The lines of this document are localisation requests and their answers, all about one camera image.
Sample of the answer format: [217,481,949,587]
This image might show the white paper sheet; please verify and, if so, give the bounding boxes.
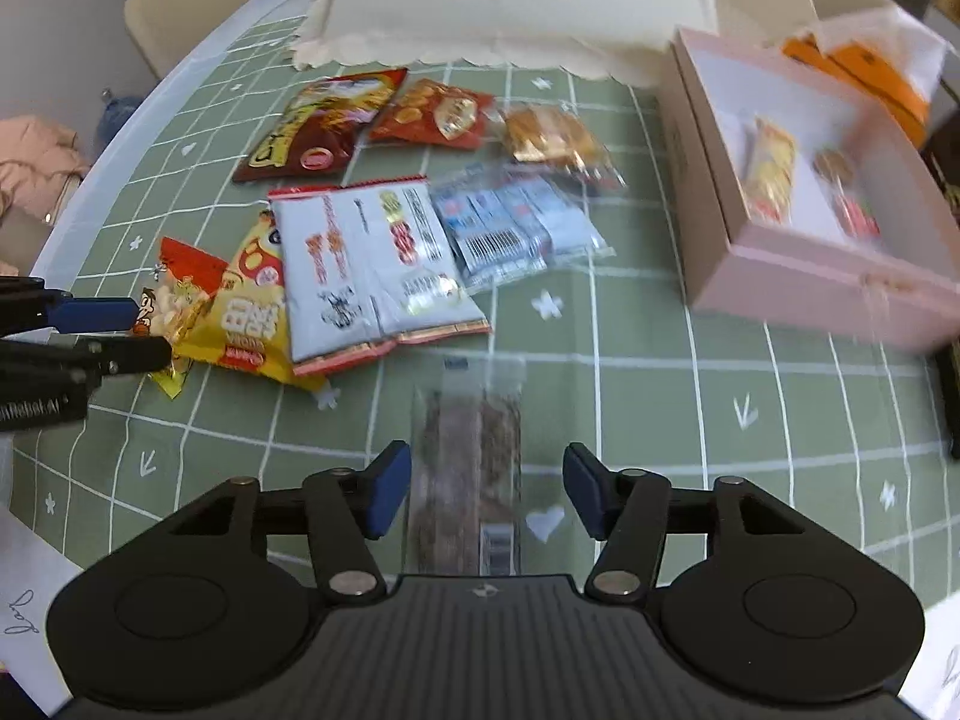
[0,499,83,713]
[896,604,960,720]

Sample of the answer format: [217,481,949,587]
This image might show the black flat object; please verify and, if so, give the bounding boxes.
[934,341,960,462]

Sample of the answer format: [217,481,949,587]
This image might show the yellow snack stick packet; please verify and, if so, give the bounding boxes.
[742,116,797,226]

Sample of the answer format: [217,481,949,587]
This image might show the yellow snack bag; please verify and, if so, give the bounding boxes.
[174,206,331,391]

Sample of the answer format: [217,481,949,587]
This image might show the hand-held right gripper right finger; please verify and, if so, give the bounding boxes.
[562,442,807,605]

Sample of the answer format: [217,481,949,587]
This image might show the silver snack packet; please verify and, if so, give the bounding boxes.
[429,161,616,297]

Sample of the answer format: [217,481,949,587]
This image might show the black gold-printed box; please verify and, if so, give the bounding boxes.
[919,124,960,230]

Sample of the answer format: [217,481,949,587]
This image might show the dark red snack bag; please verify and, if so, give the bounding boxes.
[231,67,410,185]

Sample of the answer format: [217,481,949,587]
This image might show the blue fuzzy object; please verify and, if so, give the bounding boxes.
[96,86,155,158]

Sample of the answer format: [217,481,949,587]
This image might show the small red clear packet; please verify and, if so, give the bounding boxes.
[814,150,882,239]

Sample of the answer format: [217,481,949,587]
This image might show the small red-yellow snack packet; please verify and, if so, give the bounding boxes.
[133,236,230,398]

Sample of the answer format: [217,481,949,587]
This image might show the cream printed cloth bag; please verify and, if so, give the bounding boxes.
[291,0,721,83]

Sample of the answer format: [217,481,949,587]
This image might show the green grid tablecloth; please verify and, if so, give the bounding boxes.
[11,64,960,616]

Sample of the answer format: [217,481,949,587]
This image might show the orange and white bag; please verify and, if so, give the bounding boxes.
[780,4,957,147]

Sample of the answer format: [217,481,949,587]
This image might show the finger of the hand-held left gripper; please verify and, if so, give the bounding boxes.
[0,335,175,395]
[0,276,142,335]

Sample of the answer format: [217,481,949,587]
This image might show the clear packet of brown bar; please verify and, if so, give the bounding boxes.
[405,356,524,577]

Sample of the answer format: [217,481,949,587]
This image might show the clear packet of golden pastry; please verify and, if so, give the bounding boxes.
[495,101,627,192]

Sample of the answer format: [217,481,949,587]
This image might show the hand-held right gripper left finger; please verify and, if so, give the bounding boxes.
[169,441,412,605]

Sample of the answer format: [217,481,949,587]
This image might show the orange-red snack packet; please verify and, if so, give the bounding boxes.
[367,79,497,151]

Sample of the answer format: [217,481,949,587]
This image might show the white snack packet red edges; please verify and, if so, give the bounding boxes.
[266,174,492,377]

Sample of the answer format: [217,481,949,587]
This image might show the pink box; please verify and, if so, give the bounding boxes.
[658,26,960,350]

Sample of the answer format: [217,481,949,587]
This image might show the pink clothing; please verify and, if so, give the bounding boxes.
[0,116,91,275]

